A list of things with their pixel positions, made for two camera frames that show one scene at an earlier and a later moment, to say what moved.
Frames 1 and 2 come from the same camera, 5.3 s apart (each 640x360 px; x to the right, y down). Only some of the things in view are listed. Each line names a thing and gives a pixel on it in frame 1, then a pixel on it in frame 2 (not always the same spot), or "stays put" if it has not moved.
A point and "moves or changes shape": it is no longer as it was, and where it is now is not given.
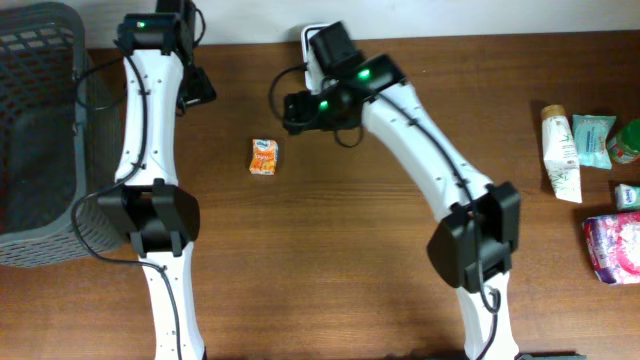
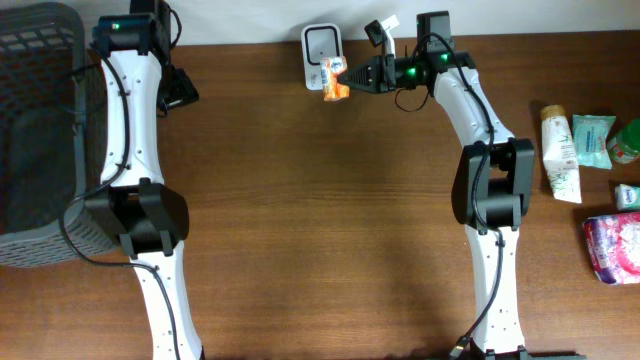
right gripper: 301,109 → 382,71
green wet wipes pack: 591,137 stays put
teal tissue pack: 627,196 stays put
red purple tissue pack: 614,247 stays put
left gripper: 203,90 → 183,90
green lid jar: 624,144 stays put
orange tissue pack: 264,156 moves or changes shape
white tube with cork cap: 560,154 stays put
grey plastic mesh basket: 62,138 stays put
